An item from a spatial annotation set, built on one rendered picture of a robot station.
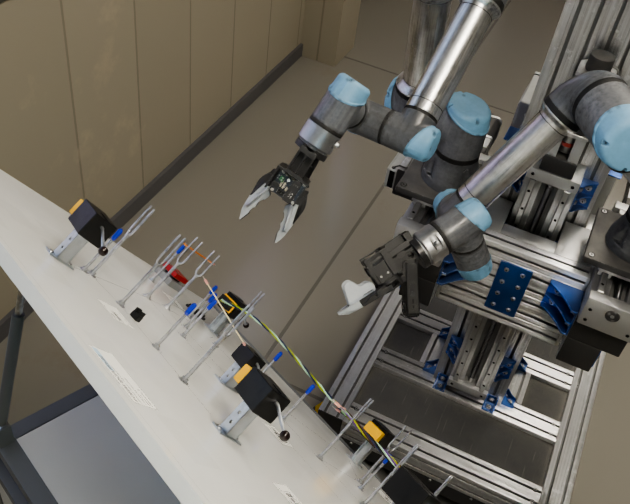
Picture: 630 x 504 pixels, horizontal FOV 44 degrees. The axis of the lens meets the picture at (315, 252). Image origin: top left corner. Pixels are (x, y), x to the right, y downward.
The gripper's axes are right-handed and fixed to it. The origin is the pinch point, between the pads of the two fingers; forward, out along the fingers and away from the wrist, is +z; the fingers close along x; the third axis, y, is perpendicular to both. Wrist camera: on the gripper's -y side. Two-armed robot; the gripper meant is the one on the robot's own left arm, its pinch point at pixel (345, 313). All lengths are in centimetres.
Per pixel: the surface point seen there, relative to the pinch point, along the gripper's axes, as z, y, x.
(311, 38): -87, 103, -309
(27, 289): 33, 33, 62
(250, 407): 19, 5, 57
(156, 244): 45, 43, -189
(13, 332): 52, 32, 15
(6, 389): 61, 25, 8
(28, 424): 74, 15, -27
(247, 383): 18, 8, 54
